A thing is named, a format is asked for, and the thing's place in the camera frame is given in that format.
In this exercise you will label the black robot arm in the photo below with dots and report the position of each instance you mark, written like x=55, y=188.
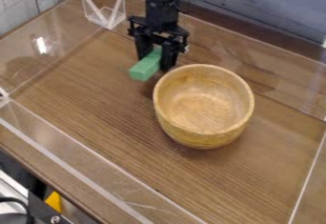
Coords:
x=156, y=29

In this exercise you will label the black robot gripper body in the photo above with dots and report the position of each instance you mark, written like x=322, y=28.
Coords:
x=159, y=21

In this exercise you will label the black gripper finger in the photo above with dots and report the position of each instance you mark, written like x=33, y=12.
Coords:
x=171, y=48
x=144, y=44

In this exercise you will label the clear acrylic corner bracket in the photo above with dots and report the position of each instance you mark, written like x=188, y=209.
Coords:
x=105, y=17

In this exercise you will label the green rectangular block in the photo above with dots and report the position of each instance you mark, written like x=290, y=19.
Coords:
x=147, y=67

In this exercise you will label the clear acrylic front wall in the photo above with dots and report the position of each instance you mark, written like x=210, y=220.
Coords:
x=111, y=195

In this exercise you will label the brown wooden bowl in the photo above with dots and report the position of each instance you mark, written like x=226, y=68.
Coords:
x=203, y=105

